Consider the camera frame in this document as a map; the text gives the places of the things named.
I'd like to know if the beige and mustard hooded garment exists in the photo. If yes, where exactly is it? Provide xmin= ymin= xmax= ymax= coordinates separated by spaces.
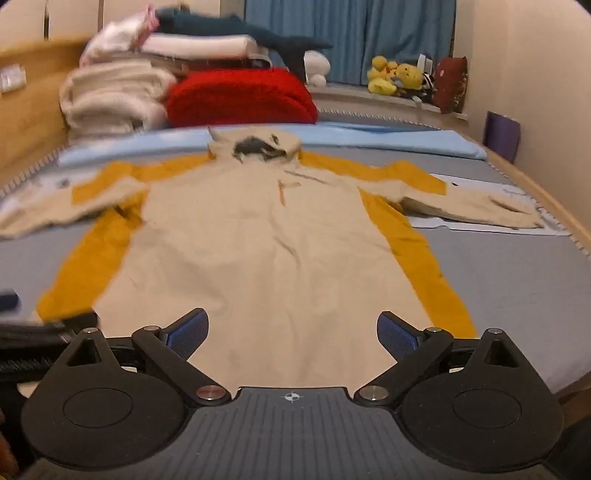
xmin=1 ymin=129 xmax=543 ymax=391

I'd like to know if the dark red cushion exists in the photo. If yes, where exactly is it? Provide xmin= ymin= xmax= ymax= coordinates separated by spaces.
xmin=432 ymin=57 xmax=469 ymax=114

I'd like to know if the dark teal shark plush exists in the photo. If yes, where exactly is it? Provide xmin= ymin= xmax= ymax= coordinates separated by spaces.
xmin=155 ymin=7 xmax=332 ymax=82

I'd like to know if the light blue folded sheet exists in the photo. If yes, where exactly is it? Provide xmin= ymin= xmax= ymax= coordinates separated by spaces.
xmin=58 ymin=122 xmax=487 ymax=167

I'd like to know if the cream folded blanket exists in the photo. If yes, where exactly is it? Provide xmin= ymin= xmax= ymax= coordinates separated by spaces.
xmin=59 ymin=60 xmax=177 ymax=138

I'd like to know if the white plush toy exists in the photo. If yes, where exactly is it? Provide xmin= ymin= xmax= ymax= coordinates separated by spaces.
xmin=304 ymin=50 xmax=331 ymax=87

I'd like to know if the white wall socket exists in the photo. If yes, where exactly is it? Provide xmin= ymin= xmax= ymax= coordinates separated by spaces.
xmin=0 ymin=64 xmax=27 ymax=94

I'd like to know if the white folded bedding stack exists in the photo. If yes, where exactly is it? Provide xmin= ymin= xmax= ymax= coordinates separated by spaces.
xmin=79 ymin=7 xmax=271 ymax=67

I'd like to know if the red folded blanket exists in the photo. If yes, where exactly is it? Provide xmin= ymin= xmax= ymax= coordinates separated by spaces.
xmin=165 ymin=68 xmax=318 ymax=128

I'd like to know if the blue curtain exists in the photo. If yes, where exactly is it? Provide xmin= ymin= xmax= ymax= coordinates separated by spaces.
xmin=245 ymin=0 xmax=457 ymax=85

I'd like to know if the small yellow plush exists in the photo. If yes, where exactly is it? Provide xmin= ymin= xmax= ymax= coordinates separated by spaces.
xmin=367 ymin=56 xmax=399 ymax=96

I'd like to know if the yellow bear plush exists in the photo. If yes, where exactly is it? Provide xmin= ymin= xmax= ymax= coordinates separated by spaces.
xmin=394 ymin=64 xmax=424 ymax=91

